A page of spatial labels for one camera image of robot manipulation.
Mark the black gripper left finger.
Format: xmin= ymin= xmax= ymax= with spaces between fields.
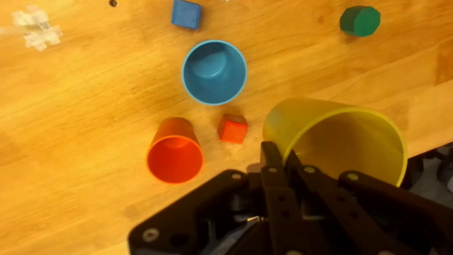
xmin=128 ymin=141 xmax=302 ymax=255

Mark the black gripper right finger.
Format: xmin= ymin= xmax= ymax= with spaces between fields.
xmin=284 ymin=151 xmax=453 ymax=255

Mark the orange wooden cube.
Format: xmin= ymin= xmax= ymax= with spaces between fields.
xmin=216 ymin=112 xmax=249 ymax=145

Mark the green wooden cylinder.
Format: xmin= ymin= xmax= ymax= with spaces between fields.
xmin=338 ymin=5 xmax=382 ymax=39

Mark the yellow plastic cup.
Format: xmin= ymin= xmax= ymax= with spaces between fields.
xmin=261 ymin=97 xmax=408 ymax=189

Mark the blue wooden cube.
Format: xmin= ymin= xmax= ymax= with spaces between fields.
xmin=169 ymin=0 xmax=203 ymax=30

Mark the orange plastic cup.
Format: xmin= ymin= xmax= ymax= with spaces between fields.
xmin=145 ymin=117 xmax=205 ymax=185

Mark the blue plastic cup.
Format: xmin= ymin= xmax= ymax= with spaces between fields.
xmin=179 ymin=39 xmax=249 ymax=108

